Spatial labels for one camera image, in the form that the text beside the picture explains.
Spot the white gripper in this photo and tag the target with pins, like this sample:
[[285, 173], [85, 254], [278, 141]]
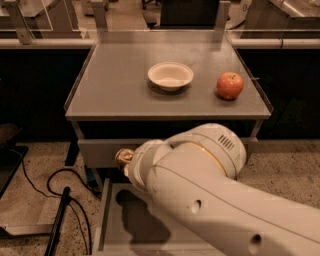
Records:
[[137, 164]]

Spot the crushed orange soda can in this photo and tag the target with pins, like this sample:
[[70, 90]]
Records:
[[124, 156]]

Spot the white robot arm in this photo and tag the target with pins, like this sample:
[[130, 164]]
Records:
[[192, 176]]

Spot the closed top drawer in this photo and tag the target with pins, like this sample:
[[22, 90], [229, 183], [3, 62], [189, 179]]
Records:
[[101, 153]]

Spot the open middle drawer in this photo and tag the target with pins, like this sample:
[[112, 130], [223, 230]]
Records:
[[130, 224]]

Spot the grey drawer cabinet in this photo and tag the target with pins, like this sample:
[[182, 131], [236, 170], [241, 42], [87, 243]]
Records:
[[114, 99]]

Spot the black bar on floor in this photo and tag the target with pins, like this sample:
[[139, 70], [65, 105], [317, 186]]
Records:
[[55, 232]]

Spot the white paper bowl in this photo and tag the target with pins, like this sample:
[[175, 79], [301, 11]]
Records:
[[170, 76]]

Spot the black monitor at left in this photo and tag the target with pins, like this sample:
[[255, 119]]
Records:
[[11, 155]]

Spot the red apple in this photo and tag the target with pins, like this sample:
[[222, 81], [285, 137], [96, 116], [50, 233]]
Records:
[[229, 85]]

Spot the white horizontal rail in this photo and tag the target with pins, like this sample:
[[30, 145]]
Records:
[[236, 43]]

